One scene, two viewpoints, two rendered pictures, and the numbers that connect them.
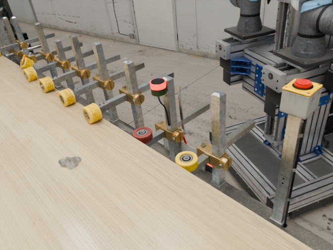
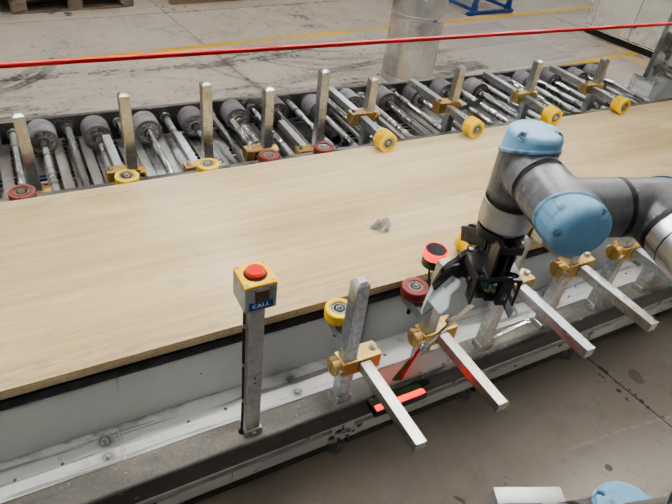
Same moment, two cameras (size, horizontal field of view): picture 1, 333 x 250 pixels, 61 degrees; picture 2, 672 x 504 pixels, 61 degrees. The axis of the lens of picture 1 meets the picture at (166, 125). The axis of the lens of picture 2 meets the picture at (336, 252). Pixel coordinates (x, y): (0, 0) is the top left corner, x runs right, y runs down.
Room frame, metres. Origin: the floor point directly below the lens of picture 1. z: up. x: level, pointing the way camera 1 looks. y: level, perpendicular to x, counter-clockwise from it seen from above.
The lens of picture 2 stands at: (0.87, -1.18, 1.97)
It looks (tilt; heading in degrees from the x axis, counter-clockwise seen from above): 38 degrees down; 97
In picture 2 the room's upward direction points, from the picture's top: 8 degrees clockwise
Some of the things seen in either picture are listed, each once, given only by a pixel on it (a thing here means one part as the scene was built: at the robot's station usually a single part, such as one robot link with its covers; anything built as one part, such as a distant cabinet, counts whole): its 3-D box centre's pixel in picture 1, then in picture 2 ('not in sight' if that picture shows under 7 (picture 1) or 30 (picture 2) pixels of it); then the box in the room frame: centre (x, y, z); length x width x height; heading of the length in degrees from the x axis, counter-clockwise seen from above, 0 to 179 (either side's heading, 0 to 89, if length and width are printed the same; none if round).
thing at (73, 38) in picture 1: (83, 75); (619, 254); (1.59, 0.45, 0.93); 0.04 x 0.04 x 0.48; 39
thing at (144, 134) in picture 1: (143, 142); (412, 298); (0.96, 0.10, 0.85); 0.08 x 0.08 x 0.11
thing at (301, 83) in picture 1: (303, 85); (255, 272); (0.62, -0.35, 1.22); 0.04 x 0.04 x 0.02
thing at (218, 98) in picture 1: (218, 149); (348, 350); (0.82, -0.18, 0.89); 0.04 x 0.04 x 0.48; 39
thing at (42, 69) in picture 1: (66, 60); not in sight; (1.84, 0.61, 0.95); 0.50 x 0.04 x 0.04; 129
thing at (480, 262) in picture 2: not in sight; (492, 260); (1.02, -0.46, 1.46); 0.09 x 0.08 x 0.12; 106
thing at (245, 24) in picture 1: (249, 21); not in sight; (1.75, -0.57, 1.09); 0.15 x 0.15 x 0.10
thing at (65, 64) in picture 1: (62, 63); not in sight; (1.81, 0.62, 0.95); 0.14 x 0.06 x 0.05; 39
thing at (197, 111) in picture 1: (176, 124); (449, 346); (1.08, -0.04, 0.84); 0.43 x 0.03 x 0.04; 129
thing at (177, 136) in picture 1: (168, 132); (431, 331); (1.03, -0.01, 0.85); 0.14 x 0.06 x 0.05; 39
